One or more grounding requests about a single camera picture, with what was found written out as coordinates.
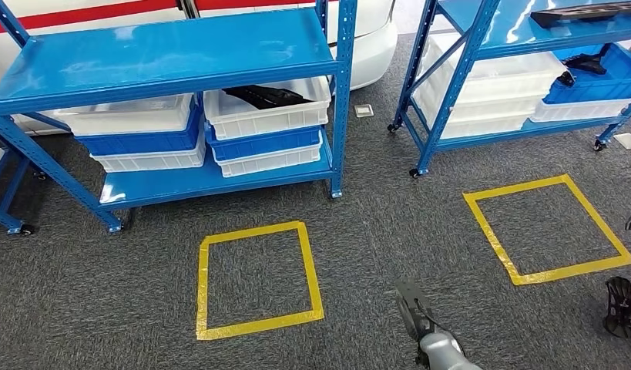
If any black part inside bin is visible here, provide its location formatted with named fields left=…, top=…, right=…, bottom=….
left=222, top=84, right=314, bottom=111
left=555, top=45, right=613, bottom=87

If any white car with red stripe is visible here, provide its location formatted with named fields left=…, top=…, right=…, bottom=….
left=0, top=0, right=399, bottom=136

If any stack of white bins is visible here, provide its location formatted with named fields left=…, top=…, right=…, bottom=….
left=411, top=32, right=569, bottom=140

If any black plastic car part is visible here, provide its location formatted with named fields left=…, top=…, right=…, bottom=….
left=529, top=1, right=631, bottom=29

